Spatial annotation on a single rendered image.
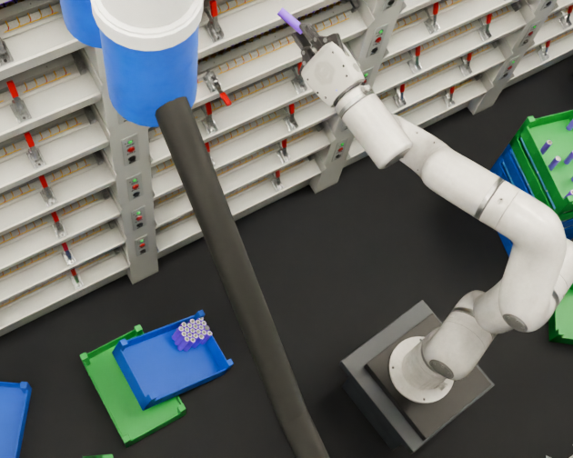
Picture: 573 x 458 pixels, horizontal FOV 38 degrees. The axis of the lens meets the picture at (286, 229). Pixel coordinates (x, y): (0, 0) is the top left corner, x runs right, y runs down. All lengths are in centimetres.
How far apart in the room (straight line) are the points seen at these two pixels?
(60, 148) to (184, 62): 137
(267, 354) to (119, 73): 23
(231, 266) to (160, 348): 201
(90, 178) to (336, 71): 70
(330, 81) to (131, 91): 116
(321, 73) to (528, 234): 51
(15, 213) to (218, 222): 149
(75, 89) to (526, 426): 178
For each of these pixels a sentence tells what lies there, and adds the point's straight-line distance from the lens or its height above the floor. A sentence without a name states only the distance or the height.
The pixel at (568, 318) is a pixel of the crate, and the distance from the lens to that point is 298.
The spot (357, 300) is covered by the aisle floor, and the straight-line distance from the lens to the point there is 277.
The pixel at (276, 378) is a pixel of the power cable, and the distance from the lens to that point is 64.
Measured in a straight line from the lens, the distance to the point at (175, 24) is 50.
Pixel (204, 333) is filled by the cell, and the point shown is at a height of 7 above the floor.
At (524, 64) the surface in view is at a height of 17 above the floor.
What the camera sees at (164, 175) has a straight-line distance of 228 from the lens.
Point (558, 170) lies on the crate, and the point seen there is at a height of 40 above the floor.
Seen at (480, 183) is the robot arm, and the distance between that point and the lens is 160.
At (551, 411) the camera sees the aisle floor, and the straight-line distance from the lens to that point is 287.
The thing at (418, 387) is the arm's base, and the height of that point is 34.
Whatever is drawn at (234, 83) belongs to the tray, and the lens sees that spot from 199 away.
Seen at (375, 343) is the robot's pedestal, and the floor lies 28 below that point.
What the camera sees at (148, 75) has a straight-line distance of 53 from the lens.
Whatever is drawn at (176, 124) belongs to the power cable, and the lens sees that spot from 57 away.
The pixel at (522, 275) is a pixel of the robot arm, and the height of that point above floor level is 114.
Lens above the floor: 257
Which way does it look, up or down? 65 degrees down
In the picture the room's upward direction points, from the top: 15 degrees clockwise
